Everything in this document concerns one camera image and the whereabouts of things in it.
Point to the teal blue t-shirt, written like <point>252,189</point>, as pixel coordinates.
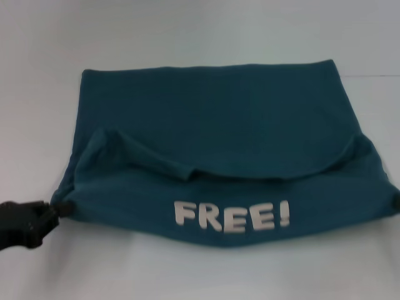
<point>218,125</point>

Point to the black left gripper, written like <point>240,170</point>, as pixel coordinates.
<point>22,223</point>

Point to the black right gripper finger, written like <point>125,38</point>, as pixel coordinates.
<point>397,203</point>

